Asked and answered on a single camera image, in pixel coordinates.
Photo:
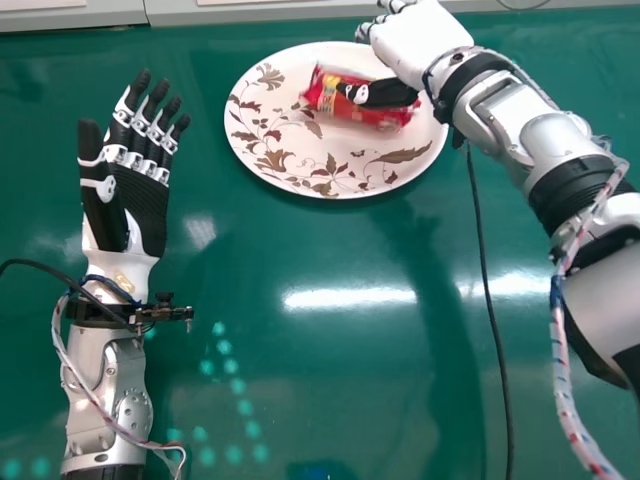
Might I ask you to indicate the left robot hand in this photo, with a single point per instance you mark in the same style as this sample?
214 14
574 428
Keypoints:
140 200

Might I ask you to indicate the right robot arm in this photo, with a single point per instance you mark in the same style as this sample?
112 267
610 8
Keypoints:
560 150

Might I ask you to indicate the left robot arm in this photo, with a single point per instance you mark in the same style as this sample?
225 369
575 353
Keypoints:
100 400

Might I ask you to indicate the red biscuit packet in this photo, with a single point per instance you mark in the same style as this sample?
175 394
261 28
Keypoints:
335 102

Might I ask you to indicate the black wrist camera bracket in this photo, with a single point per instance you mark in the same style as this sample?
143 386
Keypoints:
160 312

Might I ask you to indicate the plate with brown leaf pattern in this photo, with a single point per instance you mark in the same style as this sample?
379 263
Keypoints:
300 165

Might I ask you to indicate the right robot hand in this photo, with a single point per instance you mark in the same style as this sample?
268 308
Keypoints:
420 45

